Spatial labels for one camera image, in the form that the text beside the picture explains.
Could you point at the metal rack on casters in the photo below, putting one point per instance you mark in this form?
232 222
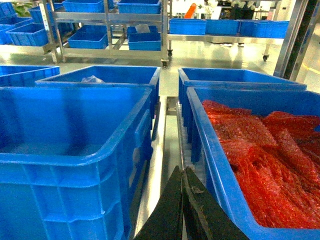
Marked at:
116 25

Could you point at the neighbour blue crate on shelf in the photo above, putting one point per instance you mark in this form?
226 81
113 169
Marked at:
25 75

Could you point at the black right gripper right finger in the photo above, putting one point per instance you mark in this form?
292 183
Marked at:
204 218

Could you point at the red bubble wrap bags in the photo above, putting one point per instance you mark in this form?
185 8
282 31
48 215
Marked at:
276 162

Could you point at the blue crate with red bags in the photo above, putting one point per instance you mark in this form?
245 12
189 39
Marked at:
221 181

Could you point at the blue crate behind red one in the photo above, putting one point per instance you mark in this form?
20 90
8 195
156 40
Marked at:
242 79

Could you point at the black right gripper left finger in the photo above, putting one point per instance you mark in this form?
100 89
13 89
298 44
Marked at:
166 220

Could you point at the blue crate with plastic bag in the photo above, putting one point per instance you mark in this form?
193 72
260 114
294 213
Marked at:
105 80

